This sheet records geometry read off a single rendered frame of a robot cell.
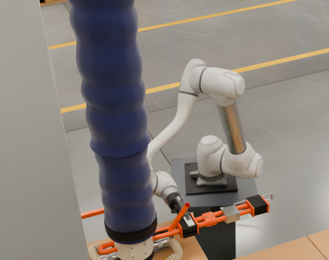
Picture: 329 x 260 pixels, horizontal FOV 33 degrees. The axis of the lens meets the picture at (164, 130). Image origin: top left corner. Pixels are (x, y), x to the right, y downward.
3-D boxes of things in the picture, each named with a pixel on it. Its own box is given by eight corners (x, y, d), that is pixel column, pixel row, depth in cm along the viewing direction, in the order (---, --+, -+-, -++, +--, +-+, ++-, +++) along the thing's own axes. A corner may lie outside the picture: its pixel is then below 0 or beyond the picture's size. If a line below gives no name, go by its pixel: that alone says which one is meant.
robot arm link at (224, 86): (233, 158, 328) (268, 166, 317) (223, 179, 320) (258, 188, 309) (208, 58, 275) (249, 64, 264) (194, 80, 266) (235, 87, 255)
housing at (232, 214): (226, 224, 253) (226, 216, 250) (220, 215, 258) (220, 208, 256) (240, 220, 254) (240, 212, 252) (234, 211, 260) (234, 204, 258)
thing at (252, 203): (252, 217, 255) (252, 209, 252) (245, 208, 261) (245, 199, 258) (269, 212, 257) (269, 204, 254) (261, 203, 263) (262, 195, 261)
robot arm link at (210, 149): (206, 158, 338) (202, 128, 326) (232, 165, 329) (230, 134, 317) (193, 173, 327) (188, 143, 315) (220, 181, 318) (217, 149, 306)
